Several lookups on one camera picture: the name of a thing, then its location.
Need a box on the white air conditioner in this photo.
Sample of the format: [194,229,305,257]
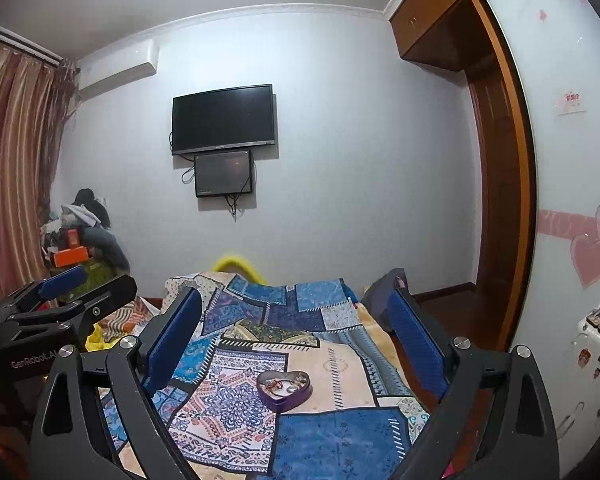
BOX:
[78,39,159,101]

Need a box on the yellow plush toy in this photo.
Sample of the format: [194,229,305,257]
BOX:
[212,254,268,285]

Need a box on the small dark wall monitor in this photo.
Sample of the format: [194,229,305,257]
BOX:
[194,150,253,198]

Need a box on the red gold braided bracelet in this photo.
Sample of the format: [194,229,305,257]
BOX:
[262,378,301,395]

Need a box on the white sliding wardrobe door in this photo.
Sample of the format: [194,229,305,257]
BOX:
[482,0,600,478]

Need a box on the white suitcase with stickers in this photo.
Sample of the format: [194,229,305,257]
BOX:
[552,305,600,478]

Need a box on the black wall television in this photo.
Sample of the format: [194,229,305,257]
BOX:
[171,84,276,155]

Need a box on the pile of clothes and boxes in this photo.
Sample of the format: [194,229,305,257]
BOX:
[40,188,130,284]

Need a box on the blue patchwork bedspread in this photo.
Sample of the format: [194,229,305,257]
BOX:
[97,270,432,480]

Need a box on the yellow cloth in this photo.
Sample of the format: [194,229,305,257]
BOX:
[85,324,124,352]

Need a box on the striped red curtain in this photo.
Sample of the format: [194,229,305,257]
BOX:
[0,41,76,298]

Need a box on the brown wooden wardrobe frame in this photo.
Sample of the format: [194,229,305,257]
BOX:
[385,0,536,350]

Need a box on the purple heart-shaped tin box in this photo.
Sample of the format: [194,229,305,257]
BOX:
[257,370,313,413]

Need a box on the dark purple bag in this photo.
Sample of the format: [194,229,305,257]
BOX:
[361,268,407,334]

